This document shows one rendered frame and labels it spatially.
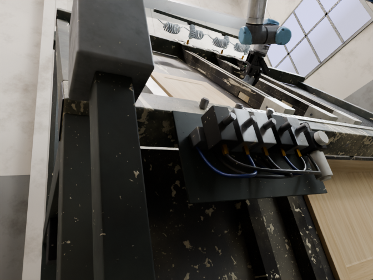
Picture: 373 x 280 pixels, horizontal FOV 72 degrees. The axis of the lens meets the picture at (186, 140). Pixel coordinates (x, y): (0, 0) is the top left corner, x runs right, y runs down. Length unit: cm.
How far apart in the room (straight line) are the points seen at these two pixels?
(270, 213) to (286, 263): 18
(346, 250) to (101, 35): 124
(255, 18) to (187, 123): 67
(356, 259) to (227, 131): 98
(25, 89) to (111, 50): 345
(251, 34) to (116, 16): 80
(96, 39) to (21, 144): 306
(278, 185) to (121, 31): 55
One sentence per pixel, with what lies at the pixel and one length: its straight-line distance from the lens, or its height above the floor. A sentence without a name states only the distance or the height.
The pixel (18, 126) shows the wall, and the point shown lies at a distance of 356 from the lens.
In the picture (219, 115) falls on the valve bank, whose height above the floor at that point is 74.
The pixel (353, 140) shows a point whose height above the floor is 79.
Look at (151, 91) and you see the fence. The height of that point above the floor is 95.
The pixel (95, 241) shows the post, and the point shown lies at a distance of 36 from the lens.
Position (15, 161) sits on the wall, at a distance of 337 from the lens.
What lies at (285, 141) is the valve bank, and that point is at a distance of 69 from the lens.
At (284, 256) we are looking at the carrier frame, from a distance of 110.
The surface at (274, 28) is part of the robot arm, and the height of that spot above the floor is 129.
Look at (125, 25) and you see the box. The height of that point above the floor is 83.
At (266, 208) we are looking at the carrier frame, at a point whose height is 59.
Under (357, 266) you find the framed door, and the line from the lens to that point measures 139.
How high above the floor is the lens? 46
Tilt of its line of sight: 25 degrees up
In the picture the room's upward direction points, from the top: 12 degrees counter-clockwise
